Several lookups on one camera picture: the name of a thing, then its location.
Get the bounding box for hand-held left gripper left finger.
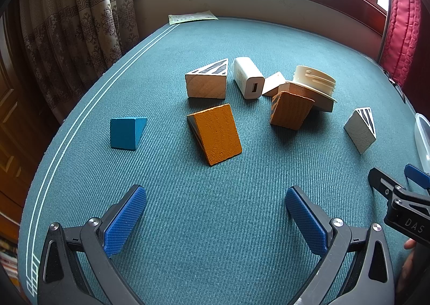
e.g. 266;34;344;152
37;185;148;305

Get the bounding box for person's right hand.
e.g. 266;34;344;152
397;239;420;293

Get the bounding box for tan wooden wedge block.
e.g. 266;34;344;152
278;81;314;97

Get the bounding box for white ribbed plastic piece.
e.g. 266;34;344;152
292;65;338;113

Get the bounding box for white USB charger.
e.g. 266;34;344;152
233;57;265;101

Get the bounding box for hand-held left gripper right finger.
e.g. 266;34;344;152
285;186;396;305

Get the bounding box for natural wooden wedge black stripes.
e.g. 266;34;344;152
185;59;230;100

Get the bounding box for small natural wooden wedge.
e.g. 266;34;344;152
262;71;287;97

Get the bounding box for white wooden wedge black stripes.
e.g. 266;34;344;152
343;107;376;154

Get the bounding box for large orange wooden wedge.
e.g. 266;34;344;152
187;104;243;166

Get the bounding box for stack of books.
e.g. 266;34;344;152
0;238;19;287

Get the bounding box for printed paper sheet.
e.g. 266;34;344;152
169;10;219;25

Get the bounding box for red quilted cloth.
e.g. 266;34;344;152
379;0;422;86

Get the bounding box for orange wooden wedge black stripes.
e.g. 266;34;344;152
270;91;315;131

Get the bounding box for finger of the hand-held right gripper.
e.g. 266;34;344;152
405;164;430;190
368;168;409;205

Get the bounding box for clear plastic container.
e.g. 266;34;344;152
415;113;430;175

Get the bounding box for brown wooden cabinet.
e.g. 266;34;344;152
0;6;59;225

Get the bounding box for blue wooden wedge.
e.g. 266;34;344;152
110;117;148;150

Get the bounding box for beige patterned curtain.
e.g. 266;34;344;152
18;0;140;124

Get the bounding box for green table cloth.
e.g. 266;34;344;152
18;18;430;305

